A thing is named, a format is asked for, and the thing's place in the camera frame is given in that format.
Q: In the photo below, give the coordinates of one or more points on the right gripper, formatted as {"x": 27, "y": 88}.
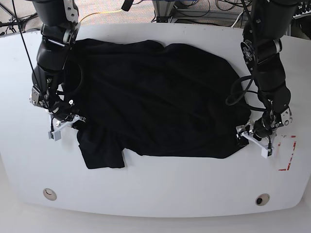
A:
{"x": 63, "y": 116}

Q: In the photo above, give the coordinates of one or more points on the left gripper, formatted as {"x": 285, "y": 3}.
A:
{"x": 256, "y": 132}

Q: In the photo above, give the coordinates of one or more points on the black T-shirt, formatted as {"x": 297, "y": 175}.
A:
{"x": 152, "y": 99}

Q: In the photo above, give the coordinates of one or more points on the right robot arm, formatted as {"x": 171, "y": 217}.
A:
{"x": 59, "y": 31}

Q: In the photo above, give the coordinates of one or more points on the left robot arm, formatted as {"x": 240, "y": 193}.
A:
{"x": 267, "y": 22}

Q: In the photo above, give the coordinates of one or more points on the red tape rectangle marking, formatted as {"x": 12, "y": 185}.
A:
{"x": 285, "y": 151}

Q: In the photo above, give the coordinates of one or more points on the right table grommet hole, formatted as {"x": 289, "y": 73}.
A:
{"x": 262, "y": 199}

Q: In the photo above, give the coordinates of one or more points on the table grommet hole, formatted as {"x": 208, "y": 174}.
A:
{"x": 262, "y": 199}
{"x": 49, "y": 194}

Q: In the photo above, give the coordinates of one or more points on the left table grommet hole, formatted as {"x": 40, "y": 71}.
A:
{"x": 49, "y": 194}

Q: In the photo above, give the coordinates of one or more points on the black tripod stand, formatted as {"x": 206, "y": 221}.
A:
{"x": 25, "y": 15}

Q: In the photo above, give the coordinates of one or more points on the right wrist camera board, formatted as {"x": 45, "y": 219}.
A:
{"x": 55, "y": 135}

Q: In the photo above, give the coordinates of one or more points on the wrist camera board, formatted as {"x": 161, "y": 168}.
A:
{"x": 55, "y": 135}
{"x": 267, "y": 152}

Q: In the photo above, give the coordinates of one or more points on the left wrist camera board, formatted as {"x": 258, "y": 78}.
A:
{"x": 267, "y": 152}

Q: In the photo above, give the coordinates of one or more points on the aluminium frame post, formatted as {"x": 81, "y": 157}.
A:
{"x": 164, "y": 11}

